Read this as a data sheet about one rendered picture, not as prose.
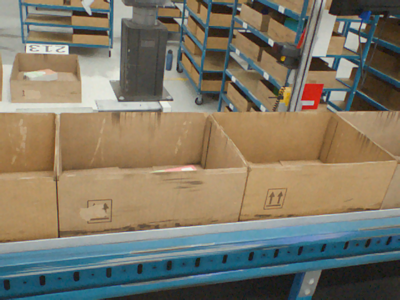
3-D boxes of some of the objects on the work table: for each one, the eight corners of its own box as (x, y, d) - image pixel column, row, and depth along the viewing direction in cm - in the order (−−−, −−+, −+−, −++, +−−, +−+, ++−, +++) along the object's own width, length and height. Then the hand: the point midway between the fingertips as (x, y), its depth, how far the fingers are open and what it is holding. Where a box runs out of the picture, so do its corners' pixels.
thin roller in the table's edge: (161, 110, 189) (161, 107, 188) (98, 112, 179) (98, 108, 178) (160, 109, 191) (160, 105, 190) (97, 110, 181) (97, 106, 180)
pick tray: (78, 73, 213) (77, 54, 208) (82, 103, 181) (82, 81, 176) (17, 72, 204) (15, 52, 199) (10, 103, 172) (8, 80, 167)
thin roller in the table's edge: (158, 106, 193) (159, 102, 192) (97, 107, 183) (97, 104, 182) (157, 104, 195) (157, 100, 194) (96, 106, 185) (96, 102, 184)
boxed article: (57, 80, 200) (57, 72, 198) (32, 85, 190) (32, 77, 189) (49, 75, 203) (48, 69, 202) (24, 80, 194) (23, 73, 192)
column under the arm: (109, 82, 208) (110, 14, 192) (159, 81, 217) (164, 17, 202) (118, 102, 187) (120, 27, 171) (173, 100, 196) (180, 30, 181)
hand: (99, 10), depth 164 cm, fingers open, 14 cm apart
